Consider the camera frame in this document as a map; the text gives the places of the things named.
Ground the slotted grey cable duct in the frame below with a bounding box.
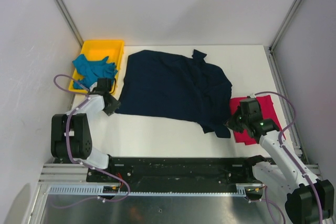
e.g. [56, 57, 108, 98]
[47, 183, 263, 197]

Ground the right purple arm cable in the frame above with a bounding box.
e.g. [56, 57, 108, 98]
[249, 91, 325, 224]

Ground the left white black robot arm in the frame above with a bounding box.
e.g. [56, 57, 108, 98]
[51, 78, 121, 182]

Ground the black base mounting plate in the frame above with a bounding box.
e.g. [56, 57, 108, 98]
[85, 157, 275, 185]

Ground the left aluminium frame post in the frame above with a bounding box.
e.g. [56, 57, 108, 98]
[54, 0, 84, 48]

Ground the right aluminium frame post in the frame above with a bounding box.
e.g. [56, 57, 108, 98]
[269, 0, 304, 53]

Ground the aluminium frame post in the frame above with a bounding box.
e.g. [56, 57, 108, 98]
[54, 0, 84, 48]
[269, 0, 304, 53]

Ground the yellow plastic bin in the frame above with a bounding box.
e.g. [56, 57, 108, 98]
[68, 40, 124, 93]

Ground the teal crumpled t-shirt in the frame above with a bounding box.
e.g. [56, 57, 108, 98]
[72, 54, 118, 89]

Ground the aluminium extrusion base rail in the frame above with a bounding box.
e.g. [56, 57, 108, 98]
[39, 164, 88, 184]

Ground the folded magenta t-shirt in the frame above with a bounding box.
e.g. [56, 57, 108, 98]
[229, 95, 282, 145]

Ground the navy blue t-shirt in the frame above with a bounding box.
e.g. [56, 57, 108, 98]
[116, 50, 232, 138]

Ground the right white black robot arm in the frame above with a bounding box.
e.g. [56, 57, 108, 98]
[226, 97, 335, 223]

